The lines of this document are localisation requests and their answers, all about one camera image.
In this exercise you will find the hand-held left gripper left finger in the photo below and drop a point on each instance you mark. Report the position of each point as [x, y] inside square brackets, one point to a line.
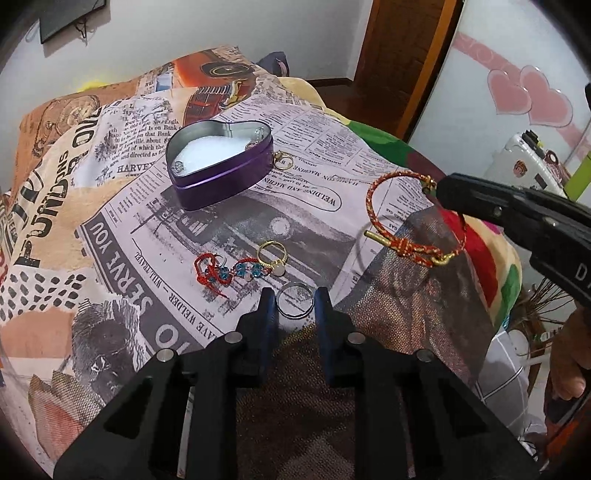
[269, 310]

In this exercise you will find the pale yellow pillow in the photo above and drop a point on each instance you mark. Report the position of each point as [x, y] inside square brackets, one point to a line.
[299, 88]

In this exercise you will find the newspaper print blanket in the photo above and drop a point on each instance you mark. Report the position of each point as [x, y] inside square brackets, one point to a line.
[138, 221]

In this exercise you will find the brown wooden door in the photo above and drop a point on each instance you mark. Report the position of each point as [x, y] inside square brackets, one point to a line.
[401, 55]

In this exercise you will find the wardrobe door with pink hearts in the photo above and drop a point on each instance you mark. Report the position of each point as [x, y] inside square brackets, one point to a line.
[498, 78]

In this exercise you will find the lime green box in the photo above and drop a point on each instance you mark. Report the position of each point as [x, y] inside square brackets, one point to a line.
[581, 180]

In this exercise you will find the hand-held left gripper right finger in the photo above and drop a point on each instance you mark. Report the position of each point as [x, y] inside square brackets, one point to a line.
[321, 314]

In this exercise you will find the silver jewelry piece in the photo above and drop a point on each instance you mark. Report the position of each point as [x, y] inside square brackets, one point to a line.
[255, 138]

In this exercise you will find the white suitcase with stickers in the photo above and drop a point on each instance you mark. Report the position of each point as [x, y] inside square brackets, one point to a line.
[531, 161]

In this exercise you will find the bundle of brown twigs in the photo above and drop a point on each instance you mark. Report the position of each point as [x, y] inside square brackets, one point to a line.
[547, 300]

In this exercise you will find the purple heart-shaped tin box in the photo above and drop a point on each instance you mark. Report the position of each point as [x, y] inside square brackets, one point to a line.
[217, 182]

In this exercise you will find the person's right hand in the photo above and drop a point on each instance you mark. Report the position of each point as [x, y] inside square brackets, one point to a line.
[571, 364]

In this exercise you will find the rainbow coloured fleece blanket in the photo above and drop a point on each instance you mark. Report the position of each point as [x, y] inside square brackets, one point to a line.
[485, 258]

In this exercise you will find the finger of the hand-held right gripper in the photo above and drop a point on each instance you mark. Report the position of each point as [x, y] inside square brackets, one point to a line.
[475, 196]

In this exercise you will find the black wall television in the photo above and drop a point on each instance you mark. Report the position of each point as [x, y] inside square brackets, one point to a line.
[64, 16]

